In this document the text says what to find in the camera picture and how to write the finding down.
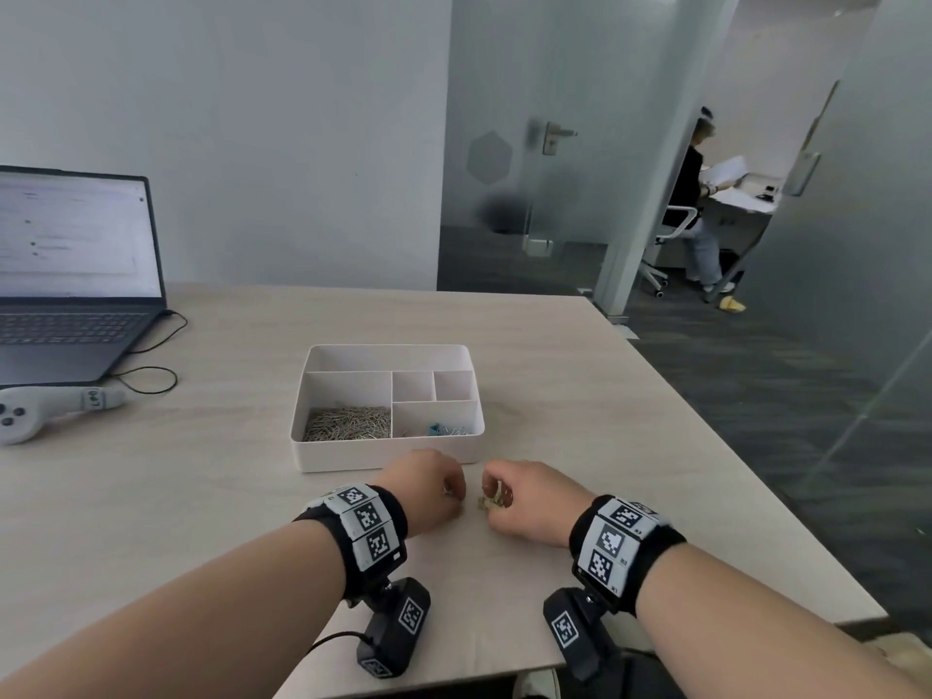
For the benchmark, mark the person's left fingers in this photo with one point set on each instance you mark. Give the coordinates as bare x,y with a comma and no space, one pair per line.
456,487

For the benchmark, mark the pile of silver paper clips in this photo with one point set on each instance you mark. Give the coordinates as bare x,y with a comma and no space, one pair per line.
346,423

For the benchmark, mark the person's right fingers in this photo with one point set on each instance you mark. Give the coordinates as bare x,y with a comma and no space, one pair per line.
496,471

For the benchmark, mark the white divided organizer tray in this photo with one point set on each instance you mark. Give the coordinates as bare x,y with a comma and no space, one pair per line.
386,451

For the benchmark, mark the person's dark trousers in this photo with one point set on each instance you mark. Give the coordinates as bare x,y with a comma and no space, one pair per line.
626,680

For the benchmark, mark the white background desk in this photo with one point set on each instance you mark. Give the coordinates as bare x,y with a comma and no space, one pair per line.
743,211

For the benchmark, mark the white office chair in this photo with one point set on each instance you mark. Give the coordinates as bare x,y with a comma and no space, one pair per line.
670,240

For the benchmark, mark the white paper sheets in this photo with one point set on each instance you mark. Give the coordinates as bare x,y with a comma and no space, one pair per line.
727,173

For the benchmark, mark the blue binder clip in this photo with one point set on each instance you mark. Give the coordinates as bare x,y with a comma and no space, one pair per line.
439,429

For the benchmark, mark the black marker wristband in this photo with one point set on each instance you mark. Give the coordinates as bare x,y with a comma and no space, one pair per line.
364,535
619,549

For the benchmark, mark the person's right forearm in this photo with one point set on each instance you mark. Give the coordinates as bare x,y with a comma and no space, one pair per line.
743,633

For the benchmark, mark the white handheld controller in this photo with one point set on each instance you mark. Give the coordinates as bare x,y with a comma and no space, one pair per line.
44,411

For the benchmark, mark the person's left forearm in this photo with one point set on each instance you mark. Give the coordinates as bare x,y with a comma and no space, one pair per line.
182,618

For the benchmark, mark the small gold clip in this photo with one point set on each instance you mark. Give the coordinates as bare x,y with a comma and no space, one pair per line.
489,502

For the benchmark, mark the person's left hand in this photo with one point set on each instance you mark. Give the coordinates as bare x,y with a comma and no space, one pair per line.
419,487

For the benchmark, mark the frosted glass door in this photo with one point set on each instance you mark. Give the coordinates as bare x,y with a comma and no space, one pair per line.
546,138

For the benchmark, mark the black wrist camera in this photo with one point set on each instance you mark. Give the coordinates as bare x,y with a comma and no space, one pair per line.
575,633
397,629

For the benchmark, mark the person's right hand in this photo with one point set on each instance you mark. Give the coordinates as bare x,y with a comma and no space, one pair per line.
542,505

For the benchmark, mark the grey laptop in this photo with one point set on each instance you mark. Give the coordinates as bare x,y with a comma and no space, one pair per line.
69,283

